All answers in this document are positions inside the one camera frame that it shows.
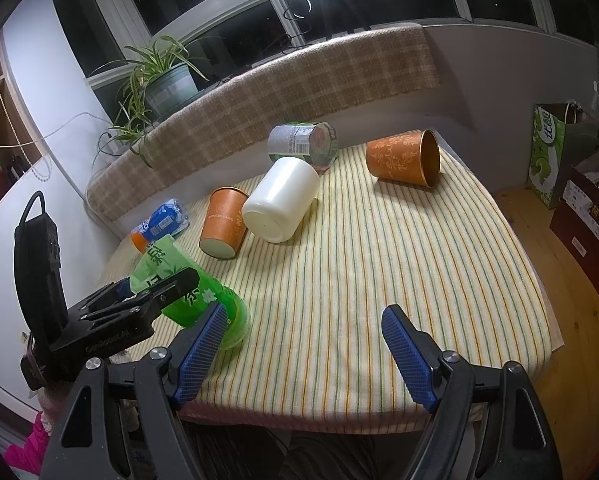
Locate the green tea cup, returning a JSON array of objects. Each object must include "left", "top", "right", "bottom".
[{"left": 129, "top": 235, "right": 250, "bottom": 350}]

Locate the orange paper cup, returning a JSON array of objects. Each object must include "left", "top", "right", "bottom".
[{"left": 199, "top": 186, "right": 249, "bottom": 260}]

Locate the white plastic cup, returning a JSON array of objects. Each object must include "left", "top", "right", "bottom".
[{"left": 242, "top": 157, "right": 320, "bottom": 244}]

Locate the orange patterned cup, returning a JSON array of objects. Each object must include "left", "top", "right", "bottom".
[{"left": 365, "top": 129, "right": 441, "bottom": 188}]

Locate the green white label cup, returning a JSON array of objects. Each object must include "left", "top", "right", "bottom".
[{"left": 267, "top": 122, "right": 339, "bottom": 174}]

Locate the striped table cloth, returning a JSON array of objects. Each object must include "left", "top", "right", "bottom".
[{"left": 179, "top": 145, "right": 552, "bottom": 434}]

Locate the dark red box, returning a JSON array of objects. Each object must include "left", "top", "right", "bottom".
[{"left": 550, "top": 151, "right": 599, "bottom": 295}]

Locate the spider plant in pot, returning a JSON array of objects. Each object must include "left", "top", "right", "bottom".
[{"left": 96, "top": 35, "right": 210, "bottom": 167}]

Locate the green paper bag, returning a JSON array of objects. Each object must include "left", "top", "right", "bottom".
[{"left": 528, "top": 100, "right": 599, "bottom": 209}]

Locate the plaid bench cushion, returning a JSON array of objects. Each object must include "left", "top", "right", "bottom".
[{"left": 86, "top": 23, "right": 441, "bottom": 222}]

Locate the wall shelf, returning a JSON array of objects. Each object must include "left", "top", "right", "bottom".
[{"left": 0, "top": 37, "right": 51, "bottom": 202}]

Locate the white cable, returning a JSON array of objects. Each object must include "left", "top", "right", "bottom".
[{"left": 0, "top": 62, "right": 116, "bottom": 181}]

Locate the ring light tripod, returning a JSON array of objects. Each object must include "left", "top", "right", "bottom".
[{"left": 278, "top": 0, "right": 371, "bottom": 53}]

